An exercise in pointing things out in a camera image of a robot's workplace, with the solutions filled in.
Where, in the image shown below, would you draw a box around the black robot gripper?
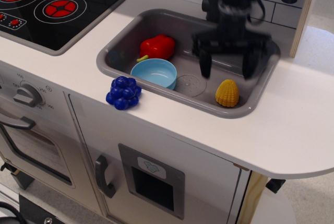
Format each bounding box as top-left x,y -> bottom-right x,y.
192,9 -> 271,79

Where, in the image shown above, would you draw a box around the grey toy sink basin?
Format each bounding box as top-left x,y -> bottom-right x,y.
97,9 -> 280,119

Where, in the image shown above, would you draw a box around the light blue bowl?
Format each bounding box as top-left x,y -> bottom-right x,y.
130,58 -> 177,90

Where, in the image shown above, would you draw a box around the grey cabinet door handle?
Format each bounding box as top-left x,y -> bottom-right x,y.
94,155 -> 116,198

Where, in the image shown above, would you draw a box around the wooden side post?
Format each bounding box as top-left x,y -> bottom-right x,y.
289,0 -> 316,58

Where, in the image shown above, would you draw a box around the grey dispenser panel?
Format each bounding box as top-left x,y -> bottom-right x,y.
118,144 -> 185,220

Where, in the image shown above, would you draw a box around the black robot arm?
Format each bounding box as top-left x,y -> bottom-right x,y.
192,0 -> 271,79

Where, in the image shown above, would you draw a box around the grey oven door handle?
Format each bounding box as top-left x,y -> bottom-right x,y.
1,113 -> 35,130

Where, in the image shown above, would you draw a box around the blue toy grapes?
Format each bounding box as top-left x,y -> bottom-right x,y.
106,76 -> 141,111

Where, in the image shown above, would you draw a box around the yellow toy corn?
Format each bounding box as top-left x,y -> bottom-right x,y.
215,79 -> 240,108

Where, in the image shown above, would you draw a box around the black toy stovetop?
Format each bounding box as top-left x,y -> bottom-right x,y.
1,0 -> 125,56

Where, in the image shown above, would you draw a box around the white cabinet door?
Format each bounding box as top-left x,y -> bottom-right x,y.
69,95 -> 241,223

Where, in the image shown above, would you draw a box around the grey oven knob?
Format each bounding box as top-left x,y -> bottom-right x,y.
13,84 -> 43,108

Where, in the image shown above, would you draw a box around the red toy bell pepper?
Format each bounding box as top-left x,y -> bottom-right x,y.
137,34 -> 175,63

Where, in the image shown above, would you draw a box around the white oven door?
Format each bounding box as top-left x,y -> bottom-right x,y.
1,98 -> 102,215

